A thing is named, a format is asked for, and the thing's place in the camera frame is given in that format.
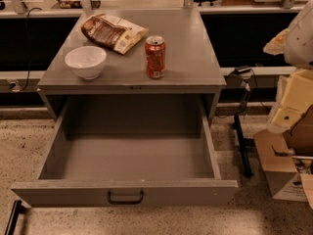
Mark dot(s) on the red coke can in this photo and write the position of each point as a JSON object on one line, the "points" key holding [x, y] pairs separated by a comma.
{"points": [[155, 55]]}

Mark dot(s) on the black drawer handle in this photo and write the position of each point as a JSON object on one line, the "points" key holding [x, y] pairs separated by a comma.
{"points": [[121, 200]]}

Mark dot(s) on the grey open top drawer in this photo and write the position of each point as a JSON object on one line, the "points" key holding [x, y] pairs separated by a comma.
{"points": [[158, 144]]}

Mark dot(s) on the black bar bottom left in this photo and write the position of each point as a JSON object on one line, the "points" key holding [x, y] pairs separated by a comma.
{"points": [[17, 210]]}

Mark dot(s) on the white ceramic bowl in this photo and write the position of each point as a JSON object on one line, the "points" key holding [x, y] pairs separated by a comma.
{"points": [[86, 62]]}

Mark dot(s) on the black power adapter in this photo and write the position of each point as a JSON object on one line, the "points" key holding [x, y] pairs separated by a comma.
{"points": [[242, 69]]}

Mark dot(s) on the black stand pole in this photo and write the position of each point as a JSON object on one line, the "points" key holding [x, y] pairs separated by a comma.
{"points": [[242, 143]]}

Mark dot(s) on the brown chip bag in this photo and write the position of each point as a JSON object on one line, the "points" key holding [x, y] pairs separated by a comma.
{"points": [[113, 32]]}

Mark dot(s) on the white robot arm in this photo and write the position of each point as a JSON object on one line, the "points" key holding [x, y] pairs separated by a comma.
{"points": [[296, 44]]}

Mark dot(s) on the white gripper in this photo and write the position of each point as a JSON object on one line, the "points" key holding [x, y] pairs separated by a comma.
{"points": [[300, 39]]}

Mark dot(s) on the cardboard box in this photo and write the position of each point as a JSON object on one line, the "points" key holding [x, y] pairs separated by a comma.
{"points": [[287, 160]]}

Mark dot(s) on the grey cabinet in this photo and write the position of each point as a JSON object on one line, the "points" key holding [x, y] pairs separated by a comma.
{"points": [[190, 62]]}

